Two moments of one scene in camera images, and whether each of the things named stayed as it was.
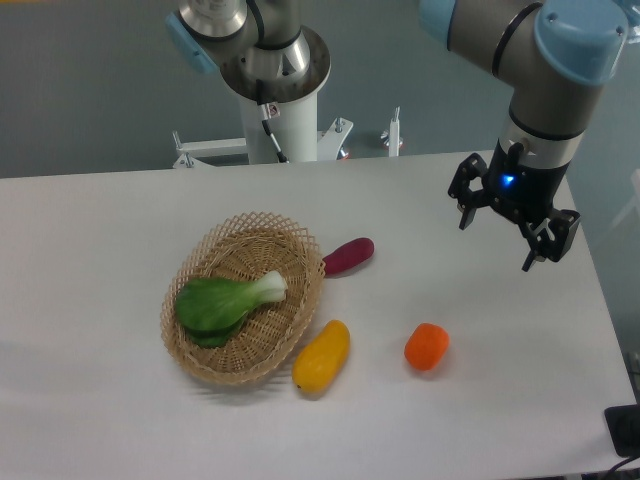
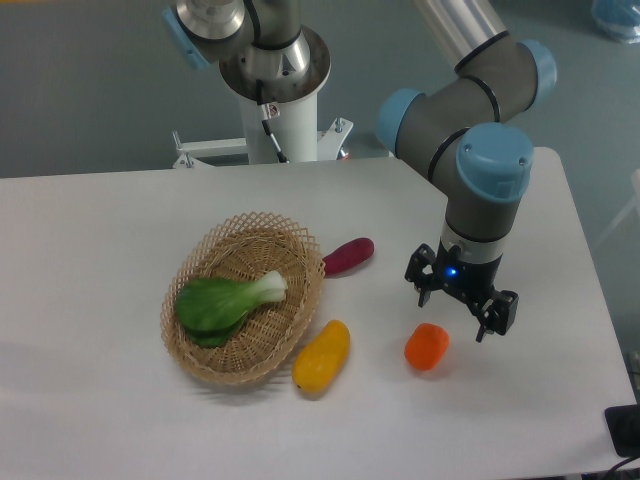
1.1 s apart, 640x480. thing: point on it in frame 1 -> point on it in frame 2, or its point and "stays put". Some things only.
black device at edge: x=623 y=423 stays put
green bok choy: x=211 y=310 stays put
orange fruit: x=426 y=346 stays put
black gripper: x=525 y=192 -> x=471 y=280
